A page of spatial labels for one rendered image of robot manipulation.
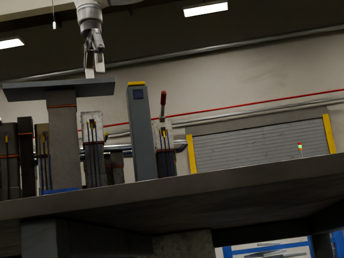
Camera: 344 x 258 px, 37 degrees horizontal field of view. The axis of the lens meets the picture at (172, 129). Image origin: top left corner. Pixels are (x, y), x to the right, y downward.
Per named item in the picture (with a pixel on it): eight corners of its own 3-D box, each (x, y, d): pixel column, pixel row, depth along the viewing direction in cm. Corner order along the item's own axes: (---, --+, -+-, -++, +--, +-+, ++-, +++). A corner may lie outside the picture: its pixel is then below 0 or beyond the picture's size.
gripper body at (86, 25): (103, 19, 184) (106, 43, 182) (97, 30, 192) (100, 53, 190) (83, 18, 181) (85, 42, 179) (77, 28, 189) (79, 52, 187)
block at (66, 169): (86, 222, 171) (76, 94, 182) (86, 220, 163) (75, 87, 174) (55, 226, 169) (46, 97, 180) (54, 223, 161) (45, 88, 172)
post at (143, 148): (159, 214, 175) (145, 92, 186) (163, 212, 168) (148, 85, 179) (137, 217, 174) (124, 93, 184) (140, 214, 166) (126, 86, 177)
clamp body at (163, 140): (179, 217, 193) (168, 125, 203) (185, 214, 182) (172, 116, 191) (160, 220, 192) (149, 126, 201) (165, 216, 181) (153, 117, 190)
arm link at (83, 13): (98, 17, 194) (99, 31, 192) (73, 15, 190) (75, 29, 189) (104, 4, 186) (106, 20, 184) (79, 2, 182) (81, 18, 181)
